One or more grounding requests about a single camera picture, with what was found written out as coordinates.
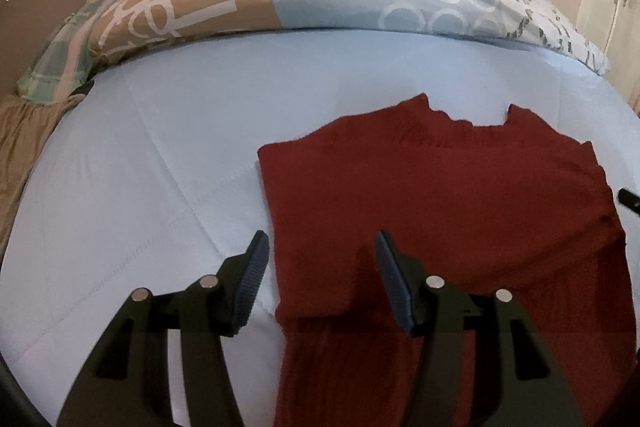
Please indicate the green plaid cloth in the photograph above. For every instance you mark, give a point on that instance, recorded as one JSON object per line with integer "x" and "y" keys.
{"x": 55, "y": 62}

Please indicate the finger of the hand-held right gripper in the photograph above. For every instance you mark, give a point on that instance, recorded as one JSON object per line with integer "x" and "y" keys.
{"x": 629, "y": 198}

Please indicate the red knit sweater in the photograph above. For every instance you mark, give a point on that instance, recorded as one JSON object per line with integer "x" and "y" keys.
{"x": 450, "y": 187}

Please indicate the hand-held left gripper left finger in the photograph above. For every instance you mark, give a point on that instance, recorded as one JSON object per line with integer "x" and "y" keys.
{"x": 252, "y": 279}

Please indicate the tan cloth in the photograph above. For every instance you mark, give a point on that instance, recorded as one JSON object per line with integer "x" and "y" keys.
{"x": 20, "y": 142}

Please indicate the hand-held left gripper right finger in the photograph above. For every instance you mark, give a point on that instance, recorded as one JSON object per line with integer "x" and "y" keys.
{"x": 396, "y": 282}

